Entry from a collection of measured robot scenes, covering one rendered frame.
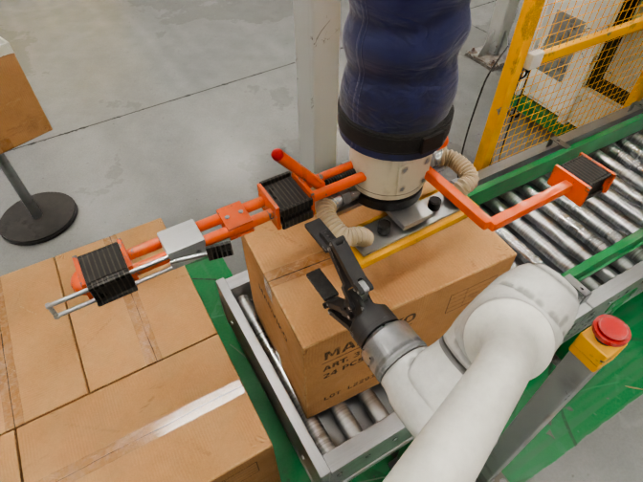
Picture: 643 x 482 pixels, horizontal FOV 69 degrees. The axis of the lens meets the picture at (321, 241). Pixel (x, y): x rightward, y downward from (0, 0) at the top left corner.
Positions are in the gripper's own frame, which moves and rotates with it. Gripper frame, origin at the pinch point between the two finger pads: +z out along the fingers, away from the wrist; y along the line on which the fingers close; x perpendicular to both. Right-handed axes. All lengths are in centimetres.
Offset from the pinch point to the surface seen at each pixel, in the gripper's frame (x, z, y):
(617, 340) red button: 46, -38, 17
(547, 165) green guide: 133, 35, 58
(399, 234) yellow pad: 22.2, 2.1, 9.4
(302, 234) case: 11.5, 26.1, 25.5
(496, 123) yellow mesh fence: 115, 53, 43
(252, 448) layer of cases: -21, -1, 67
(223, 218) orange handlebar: -11.4, 14.4, -2.2
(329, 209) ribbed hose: 9.6, 10.5, 2.8
